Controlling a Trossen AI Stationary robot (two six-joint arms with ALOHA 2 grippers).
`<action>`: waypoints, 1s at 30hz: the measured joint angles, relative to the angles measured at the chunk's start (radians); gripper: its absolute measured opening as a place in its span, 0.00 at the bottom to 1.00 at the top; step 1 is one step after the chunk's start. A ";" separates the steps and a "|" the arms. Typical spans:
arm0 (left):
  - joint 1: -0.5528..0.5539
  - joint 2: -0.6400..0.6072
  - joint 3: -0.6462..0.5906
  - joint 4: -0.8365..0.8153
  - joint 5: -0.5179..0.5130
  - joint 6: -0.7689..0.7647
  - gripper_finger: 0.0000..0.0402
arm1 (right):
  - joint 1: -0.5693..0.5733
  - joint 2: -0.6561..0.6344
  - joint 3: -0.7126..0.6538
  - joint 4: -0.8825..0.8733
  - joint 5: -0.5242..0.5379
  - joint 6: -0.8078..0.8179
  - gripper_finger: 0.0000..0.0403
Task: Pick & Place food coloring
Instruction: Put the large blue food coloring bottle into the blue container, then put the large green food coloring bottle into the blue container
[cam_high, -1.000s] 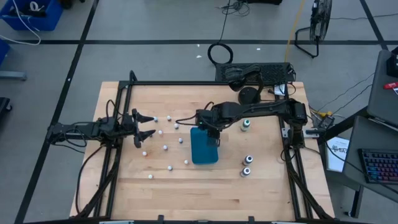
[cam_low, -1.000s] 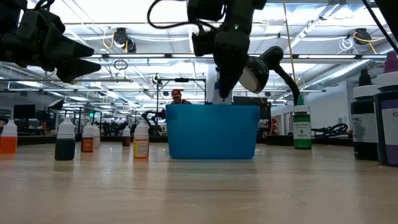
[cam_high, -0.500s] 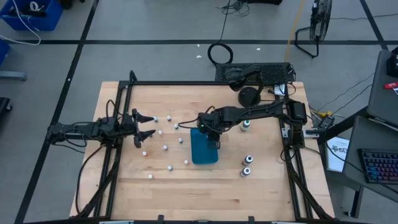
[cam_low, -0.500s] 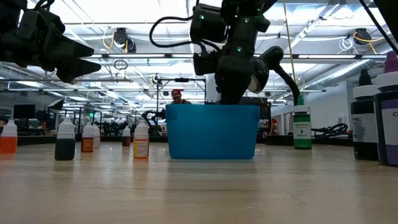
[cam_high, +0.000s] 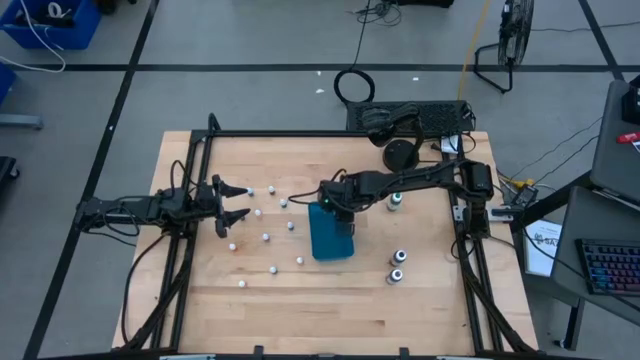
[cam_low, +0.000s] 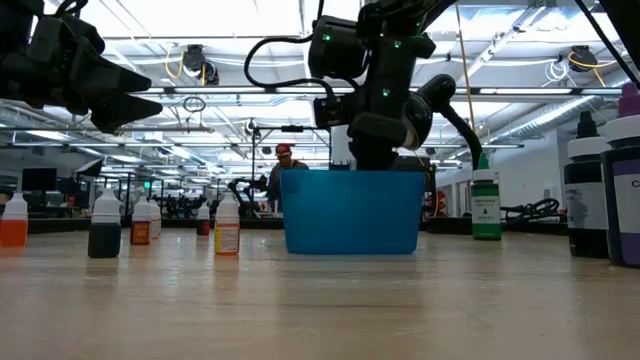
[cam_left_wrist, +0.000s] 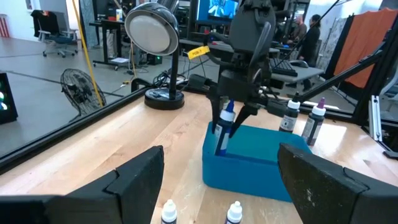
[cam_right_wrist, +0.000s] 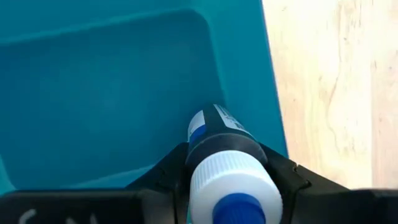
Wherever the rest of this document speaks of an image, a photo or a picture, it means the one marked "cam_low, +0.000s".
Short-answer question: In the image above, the blue plastic bin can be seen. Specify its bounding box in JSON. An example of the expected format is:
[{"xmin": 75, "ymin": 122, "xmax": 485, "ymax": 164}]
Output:
[{"xmin": 279, "ymin": 168, "xmax": 426, "ymax": 256}]

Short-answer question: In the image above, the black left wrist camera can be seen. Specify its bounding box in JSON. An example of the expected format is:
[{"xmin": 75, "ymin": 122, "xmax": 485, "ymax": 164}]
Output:
[{"xmin": 28, "ymin": 14, "xmax": 106, "ymax": 56}]

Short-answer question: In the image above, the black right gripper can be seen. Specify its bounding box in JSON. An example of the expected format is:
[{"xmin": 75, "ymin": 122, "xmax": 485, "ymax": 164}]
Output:
[{"xmin": 348, "ymin": 74, "xmax": 419, "ymax": 172}]

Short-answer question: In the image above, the large black food coloring bottle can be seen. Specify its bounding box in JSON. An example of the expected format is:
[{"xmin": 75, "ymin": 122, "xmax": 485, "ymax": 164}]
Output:
[{"xmin": 563, "ymin": 110, "xmax": 610, "ymax": 260}]

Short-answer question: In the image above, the small brown-label dropper bottle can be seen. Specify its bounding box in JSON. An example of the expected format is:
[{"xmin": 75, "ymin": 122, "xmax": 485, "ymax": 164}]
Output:
[{"xmin": 130, "ymin": 195, "xmax": 153, "ymax": 246}]

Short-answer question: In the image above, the ceiling cable reel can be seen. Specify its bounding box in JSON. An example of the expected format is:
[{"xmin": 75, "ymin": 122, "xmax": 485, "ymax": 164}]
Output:
[
  {"xmin": 180, "ymin": 43, "xmax": 221, "ymax": 86},
  {"xmin": 567, "ymin": 44, "xmax": 609, "ymax": 75}
]

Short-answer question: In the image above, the large purple food coloring bottle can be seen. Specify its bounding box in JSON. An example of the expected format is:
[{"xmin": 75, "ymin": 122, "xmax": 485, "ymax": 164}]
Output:
[{"xmin": 599, "ymin": 82, "xmax": 640, "ymax": 269}]

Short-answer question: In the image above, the black cable heap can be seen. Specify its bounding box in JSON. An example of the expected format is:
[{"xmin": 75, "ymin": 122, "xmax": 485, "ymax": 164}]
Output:
[{"xmin": 501, "ymin": 197, "xmax": 562, "ymax": 225}]

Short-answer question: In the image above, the black monitor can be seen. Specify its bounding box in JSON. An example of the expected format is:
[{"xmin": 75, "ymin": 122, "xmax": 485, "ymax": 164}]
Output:
[{"xmin": 21, "ymin": 167, "xmax": 58, "ymax": 193}]

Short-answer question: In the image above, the person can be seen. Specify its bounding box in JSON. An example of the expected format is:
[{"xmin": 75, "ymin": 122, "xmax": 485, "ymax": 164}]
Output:
[{"xmin": 266, "ymin": 143, "xmax": 310, "ymax": 216}]

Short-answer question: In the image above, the yellow hanging power cord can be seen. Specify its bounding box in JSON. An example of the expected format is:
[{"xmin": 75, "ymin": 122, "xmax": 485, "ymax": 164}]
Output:
[{"xmin": 453, "ymin": 0, "xmax": 476, "ymax": 136}]

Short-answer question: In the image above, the black gooseneck desk lamp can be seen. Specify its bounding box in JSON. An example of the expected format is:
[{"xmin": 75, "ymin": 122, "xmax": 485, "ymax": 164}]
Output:
[{"xmin": 402, "ymin": 73, "xmax": 485, "ymax": 172}]

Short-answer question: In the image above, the small pale dropper bottle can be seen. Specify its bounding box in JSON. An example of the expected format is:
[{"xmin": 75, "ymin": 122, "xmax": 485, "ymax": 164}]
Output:
[{"xmin": 148, "ymin": 199, "xmax": 163, "ymax": 240}]

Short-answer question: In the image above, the small dark green dropper bottle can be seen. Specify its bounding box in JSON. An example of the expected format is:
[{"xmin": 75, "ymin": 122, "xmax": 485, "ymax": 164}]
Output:
[{"xmin": 87, "ymin": 187, "xmax": 123, "ymax": 259}]

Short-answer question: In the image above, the small yellow-label dropper bottle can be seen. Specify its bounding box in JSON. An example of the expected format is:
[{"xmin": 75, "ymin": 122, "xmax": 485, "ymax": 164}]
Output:
[{"xmin": 214, "ymin": 192, "xmax": 242, "ymax": 257}]

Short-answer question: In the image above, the black studio softbox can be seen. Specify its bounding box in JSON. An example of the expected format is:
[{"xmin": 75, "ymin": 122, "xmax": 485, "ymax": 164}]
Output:
[{"xmin": 74, "ymin": 158, "xmax": 105, "ymax": 178}]

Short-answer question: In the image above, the small dark red dropper bottle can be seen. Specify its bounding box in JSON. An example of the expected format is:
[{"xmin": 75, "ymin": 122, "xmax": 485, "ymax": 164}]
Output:
[{"xmin": 195, "ymin": 204, "xmax": 212, "ymax": 237}]

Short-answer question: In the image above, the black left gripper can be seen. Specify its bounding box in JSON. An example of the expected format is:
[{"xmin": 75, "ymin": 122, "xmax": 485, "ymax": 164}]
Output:
[{"xmin": 0, "ymin": 36, "xmax": 164, "ymax": 134}]

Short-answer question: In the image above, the large green food coloring bottle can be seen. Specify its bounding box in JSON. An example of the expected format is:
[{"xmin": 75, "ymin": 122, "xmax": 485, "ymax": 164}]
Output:
[{"xmin": 470, "ymin": 152, "xmax": 502, "ymax": 241}]

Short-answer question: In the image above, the black aluminium rig frame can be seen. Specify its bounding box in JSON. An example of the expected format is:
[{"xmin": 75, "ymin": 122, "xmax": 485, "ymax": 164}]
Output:
[{"xmin": 27, "ymin": 215, "xmax": 571, "ymax": 236}]

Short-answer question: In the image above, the black camera stand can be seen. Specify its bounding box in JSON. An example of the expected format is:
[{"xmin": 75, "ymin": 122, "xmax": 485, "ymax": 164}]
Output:
[{"xmin": 246, "ymin": 117, "xmax": 333, "ymax": 201}]

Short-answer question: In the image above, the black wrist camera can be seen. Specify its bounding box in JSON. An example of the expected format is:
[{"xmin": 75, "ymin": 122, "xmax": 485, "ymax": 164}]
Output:
[
  {"xmin": 313, "ymin": 96, "xmax": 354, "ymax": 130},
  {"xmin": 28, "ymin": 14, "xmax": 106, "ymax": 56}
]

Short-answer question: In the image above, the black right camera cable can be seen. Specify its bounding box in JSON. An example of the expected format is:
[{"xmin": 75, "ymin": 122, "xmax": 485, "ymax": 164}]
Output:
[{"xmin": 243, "ymin": 33, "xmax": 337, "ymax": 101}]

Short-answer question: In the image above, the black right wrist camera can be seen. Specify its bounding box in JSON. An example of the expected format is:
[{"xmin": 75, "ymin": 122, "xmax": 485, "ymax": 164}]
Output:
[{"xmin": 313, "ymin": 96, "xmax": 354, "ymax": 130}]

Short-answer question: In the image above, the small orange dropper bottle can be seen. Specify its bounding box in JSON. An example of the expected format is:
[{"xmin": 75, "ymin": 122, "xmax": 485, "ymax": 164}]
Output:
[{"xmin": 0, "ymin": 192, "xmax": 29, "ymax": 248}]

